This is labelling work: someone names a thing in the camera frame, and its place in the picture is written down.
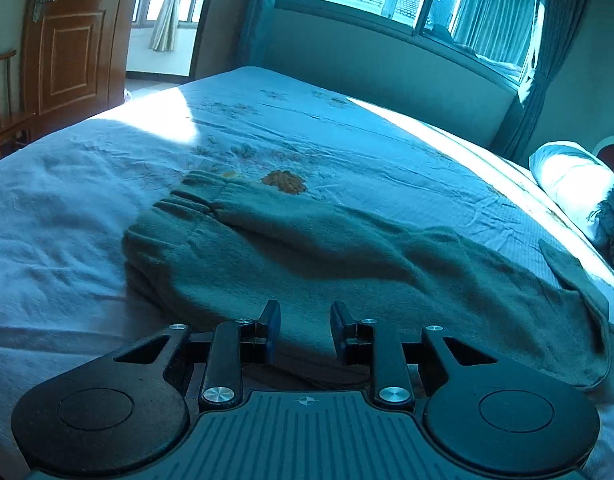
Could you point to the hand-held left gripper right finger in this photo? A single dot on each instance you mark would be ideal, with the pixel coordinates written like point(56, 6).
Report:
point(337, 329)

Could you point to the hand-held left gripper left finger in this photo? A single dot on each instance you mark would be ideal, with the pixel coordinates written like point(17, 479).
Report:
point(273, 324)

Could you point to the white floral bed sheet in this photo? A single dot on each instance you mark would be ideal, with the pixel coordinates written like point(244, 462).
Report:
point(62, 210)

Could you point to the white pillow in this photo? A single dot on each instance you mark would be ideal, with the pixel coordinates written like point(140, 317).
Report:
point(567, 180)

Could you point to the blue window curtain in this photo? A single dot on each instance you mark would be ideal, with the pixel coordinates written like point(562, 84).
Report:
point(259, 15)

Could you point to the cream tied curtain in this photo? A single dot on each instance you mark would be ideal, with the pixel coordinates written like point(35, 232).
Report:
point(169, 10)

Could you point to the wooden chair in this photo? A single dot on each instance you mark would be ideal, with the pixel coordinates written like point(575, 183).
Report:
point(2, 120)

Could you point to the brown wooden door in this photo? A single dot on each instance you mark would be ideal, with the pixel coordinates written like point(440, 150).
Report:
point(77, 45)

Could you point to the dark window curtain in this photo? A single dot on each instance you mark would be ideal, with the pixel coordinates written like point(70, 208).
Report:
point(552, 60)

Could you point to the sheer window curtain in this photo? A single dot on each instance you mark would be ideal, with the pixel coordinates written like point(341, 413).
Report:
point(492, 10)

